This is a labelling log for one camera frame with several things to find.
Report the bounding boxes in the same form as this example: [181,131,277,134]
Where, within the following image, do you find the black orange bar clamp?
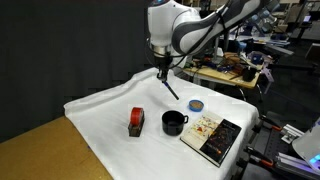
[244,145,278,168]
[257,114,284,133]

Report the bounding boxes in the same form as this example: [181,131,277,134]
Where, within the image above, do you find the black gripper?
[153,53,173,83]

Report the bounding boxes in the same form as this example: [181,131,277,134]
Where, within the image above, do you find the red tape roll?
[129,107,145,127]

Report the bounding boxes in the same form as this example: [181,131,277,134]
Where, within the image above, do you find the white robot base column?
[292,117,320,168]

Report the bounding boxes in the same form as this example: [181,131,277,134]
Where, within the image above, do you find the small black pot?
[242,65,258,82]

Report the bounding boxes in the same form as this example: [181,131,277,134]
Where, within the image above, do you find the blue round device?
[249,51,265,66]

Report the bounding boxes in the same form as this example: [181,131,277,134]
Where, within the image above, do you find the black perforated breadboard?
[238,121,320,180]

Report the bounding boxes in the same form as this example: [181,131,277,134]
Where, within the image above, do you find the blue bowl brown contents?
[188,99,205,113]

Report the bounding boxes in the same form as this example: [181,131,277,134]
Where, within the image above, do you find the black marker blue cap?
[162,80,180,101]

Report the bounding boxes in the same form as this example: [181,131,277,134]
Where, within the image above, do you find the cluttered wooden work table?
[182,64,261,89]

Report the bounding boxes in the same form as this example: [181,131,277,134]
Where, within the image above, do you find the aluminium extrusion rail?
[273,151,320,177]

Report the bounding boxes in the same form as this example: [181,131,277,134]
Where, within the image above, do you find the aluminium mounting bracket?
[280,123,305,145]

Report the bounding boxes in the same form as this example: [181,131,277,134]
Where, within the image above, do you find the lavender plastic bracket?
[261,66,275,95]

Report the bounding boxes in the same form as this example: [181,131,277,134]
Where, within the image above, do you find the black backdrop curtain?
[0,0,169,144]

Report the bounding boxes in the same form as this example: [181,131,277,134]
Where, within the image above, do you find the black and white book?
[179,110,242,168]

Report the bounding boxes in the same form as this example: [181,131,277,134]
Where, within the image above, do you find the white tablecloth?
[63,66,260,180]

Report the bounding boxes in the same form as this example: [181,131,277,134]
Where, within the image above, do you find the black cup with handle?
[161,110,190,137]

